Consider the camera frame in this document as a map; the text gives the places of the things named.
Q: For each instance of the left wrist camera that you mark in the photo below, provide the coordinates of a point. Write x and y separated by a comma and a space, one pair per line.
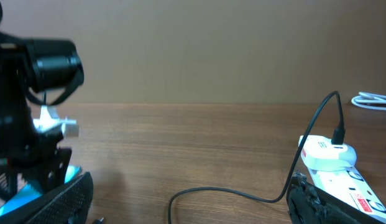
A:
49, 120

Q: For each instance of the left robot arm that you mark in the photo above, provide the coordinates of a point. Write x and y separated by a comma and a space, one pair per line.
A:
44, 72

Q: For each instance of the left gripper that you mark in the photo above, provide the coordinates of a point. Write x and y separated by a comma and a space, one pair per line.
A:
24, 150

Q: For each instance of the white power strip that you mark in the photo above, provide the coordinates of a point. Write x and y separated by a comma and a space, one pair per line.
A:
349, 186

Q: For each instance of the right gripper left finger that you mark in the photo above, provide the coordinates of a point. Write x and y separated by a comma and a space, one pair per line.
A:
69, 203

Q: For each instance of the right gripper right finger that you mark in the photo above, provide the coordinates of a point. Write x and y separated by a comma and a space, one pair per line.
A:
309, 204

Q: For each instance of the Samsung Galaxy smartphone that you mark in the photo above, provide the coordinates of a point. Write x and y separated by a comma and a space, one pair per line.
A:
28, 194

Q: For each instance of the white USB charger plug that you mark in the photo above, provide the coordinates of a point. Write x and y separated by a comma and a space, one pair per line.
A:
320, 154

